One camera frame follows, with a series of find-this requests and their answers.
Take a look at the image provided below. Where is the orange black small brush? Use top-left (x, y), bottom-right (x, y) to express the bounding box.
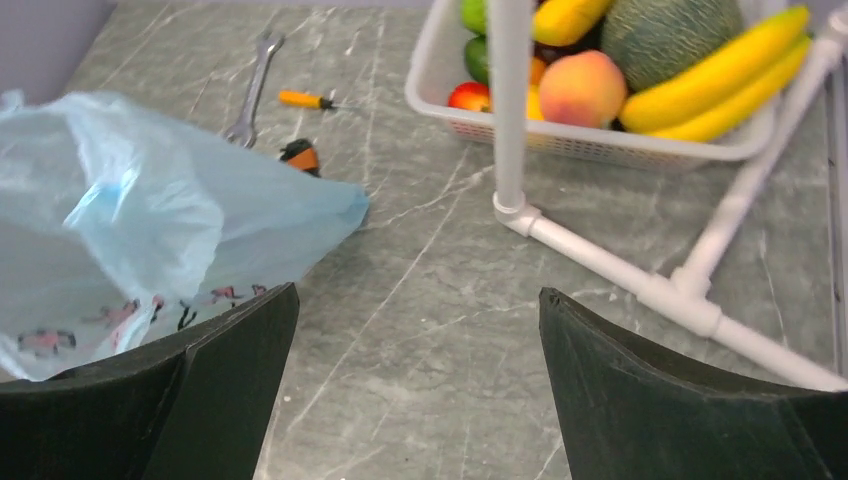
top-left (279, 138), bottom-right (321, 178)

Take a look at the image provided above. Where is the lower yellow banana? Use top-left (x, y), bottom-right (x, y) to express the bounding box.
top-left (648, 36), bottom-right (812, 142)

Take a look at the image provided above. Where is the orange handled screwdriver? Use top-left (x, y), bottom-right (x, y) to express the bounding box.
top-left (277, 90), bottom-right (357, 111)

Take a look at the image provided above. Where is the small red apple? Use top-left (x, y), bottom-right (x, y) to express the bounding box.
top-left (447, 82), bottom-right (491, 113)

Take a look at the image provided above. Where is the silver wrench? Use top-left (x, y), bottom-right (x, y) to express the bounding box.
top-left (224, 30), bottom-right (285, 148)

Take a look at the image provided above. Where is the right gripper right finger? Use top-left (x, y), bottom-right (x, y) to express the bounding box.
top-left (539, 287), bottom-right (847, 479)

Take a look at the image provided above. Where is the white pvc pipe frame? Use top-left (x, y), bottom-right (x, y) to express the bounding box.
top-left (486, 0), bottom-right (848, 393)

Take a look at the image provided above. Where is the green netted melon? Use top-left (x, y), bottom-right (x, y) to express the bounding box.
top-left (600, 0), bottom-right (744, 92)

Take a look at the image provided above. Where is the yellow mango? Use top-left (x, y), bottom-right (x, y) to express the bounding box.
top-left (532, 0), bottom-right (613, 47)

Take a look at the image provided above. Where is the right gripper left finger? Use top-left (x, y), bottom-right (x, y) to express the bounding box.
top-left (1, 284), bottom-right (300, 479)

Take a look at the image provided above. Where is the peach fruit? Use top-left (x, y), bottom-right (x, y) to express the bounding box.
top-left (538, 50), bottom-right (628, 129)

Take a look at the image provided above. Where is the white plastic fruit basket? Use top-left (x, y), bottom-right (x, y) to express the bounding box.
top-left (405, 1), bottom-right (777, 172)

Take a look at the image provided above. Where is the green pear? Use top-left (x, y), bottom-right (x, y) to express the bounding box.
top-left (459, 0), bottom-right (487, 36)

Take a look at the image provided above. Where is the green lime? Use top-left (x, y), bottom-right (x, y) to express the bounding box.
top-left (463, 35), bottom-right (489, 86)

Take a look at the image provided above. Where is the light blue plastic bag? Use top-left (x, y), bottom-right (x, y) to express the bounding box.
top-left (1, 91), bottom-right (369, 381)

